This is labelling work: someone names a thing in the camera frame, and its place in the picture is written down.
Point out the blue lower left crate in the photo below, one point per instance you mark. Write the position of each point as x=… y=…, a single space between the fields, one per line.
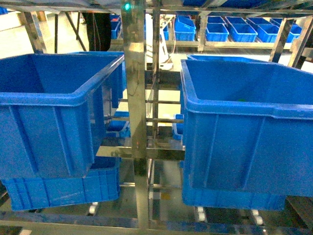
x=100 y=184

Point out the large blue crate right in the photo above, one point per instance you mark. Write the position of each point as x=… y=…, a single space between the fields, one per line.
x=246 y=155

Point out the large blue crate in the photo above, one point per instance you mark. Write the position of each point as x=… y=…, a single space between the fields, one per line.
x=54 y=110
x=246 y=155

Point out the large blue upper crate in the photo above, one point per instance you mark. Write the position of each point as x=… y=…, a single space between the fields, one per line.
x=54 y=110

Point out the person in dark trousers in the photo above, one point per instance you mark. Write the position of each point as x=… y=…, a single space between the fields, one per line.
x=99 y=31

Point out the steel rack upright post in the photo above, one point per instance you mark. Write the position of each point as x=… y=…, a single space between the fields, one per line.
x=132 y=12

